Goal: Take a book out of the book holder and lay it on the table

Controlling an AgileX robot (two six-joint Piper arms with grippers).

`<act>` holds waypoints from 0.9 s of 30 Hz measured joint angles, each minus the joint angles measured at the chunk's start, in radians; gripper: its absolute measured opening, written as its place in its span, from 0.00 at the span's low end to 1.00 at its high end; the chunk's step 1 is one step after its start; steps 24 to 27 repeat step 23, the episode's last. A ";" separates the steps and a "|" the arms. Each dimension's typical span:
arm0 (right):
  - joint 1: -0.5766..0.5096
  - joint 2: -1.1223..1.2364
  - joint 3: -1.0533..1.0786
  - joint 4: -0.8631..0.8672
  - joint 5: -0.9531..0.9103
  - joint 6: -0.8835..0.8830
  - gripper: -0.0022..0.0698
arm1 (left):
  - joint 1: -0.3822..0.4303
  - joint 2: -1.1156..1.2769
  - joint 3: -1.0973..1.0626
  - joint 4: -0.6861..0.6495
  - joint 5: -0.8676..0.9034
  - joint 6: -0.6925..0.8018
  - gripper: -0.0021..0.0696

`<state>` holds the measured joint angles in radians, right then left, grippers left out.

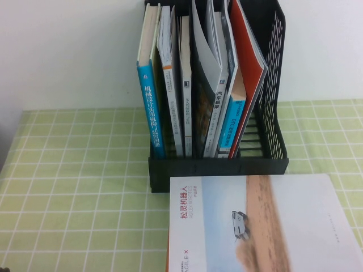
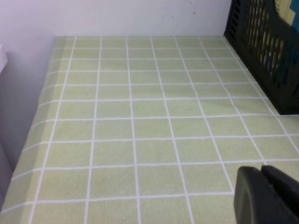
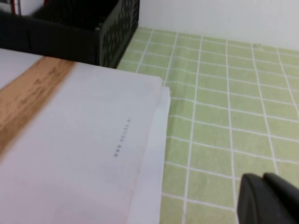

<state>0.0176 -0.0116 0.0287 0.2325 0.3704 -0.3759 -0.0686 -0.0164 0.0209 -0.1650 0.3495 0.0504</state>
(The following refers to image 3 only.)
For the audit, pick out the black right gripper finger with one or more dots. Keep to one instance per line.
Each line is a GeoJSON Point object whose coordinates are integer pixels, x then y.
{"type": "Point", "coordinates": [268, 203]}

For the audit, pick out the desert car cover brochure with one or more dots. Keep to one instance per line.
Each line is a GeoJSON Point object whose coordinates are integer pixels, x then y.
{"type": "Point", "coordinates": [154, 163]}
{"type": "Point", "coordinates": [81, 140]}

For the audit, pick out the black plastic book holder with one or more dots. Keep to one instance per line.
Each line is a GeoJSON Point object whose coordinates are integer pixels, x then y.
{"type": "Point", "coordinates": [70, 42]}

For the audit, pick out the red cover magazine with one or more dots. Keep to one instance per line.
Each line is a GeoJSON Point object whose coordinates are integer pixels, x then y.
{"type": "Point", "coordinates": [16, 4]}

